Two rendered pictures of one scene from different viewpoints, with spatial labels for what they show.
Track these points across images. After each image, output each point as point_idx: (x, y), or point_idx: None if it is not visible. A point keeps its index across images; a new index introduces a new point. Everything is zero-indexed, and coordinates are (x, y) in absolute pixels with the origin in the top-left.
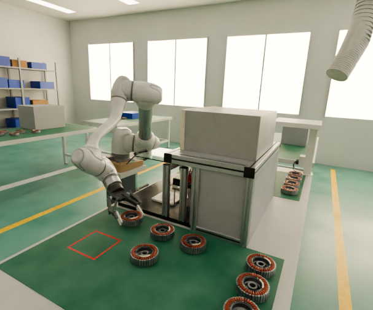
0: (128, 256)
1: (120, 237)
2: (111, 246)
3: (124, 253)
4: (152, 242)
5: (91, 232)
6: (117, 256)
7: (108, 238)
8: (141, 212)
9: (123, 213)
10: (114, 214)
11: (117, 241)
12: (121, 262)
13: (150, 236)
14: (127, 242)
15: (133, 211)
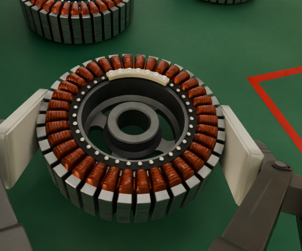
0: (254, 8)
1: (240, 97)
2: (299, 68)
3: (262, 23)
4: (141, 9)
5: None
6: (289, 23)
7: None
8: (40, 98)
9: (174, 170)
10: (271, 158)
11: (265, 81)
12: (285, 4)
13: (124, 32)
14: (229, 54)
15: (80, 148)
